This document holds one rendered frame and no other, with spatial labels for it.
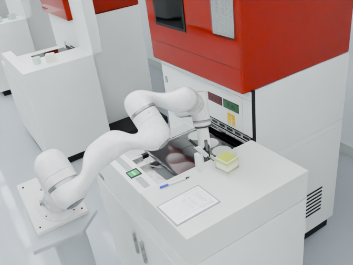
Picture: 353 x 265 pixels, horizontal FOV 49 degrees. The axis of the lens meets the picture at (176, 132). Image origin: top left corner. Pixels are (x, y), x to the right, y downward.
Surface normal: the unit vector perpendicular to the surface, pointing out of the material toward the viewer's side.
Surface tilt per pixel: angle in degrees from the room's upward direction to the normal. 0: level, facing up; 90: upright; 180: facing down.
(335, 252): 0
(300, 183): 90
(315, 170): 90
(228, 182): 0
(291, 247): 90
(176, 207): 0
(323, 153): 90
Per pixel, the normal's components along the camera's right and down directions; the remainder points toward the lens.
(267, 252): 0.54, 0.36
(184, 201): -0.11, -0.87
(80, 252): 0.72, 0.27
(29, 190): 0.30, -0.36
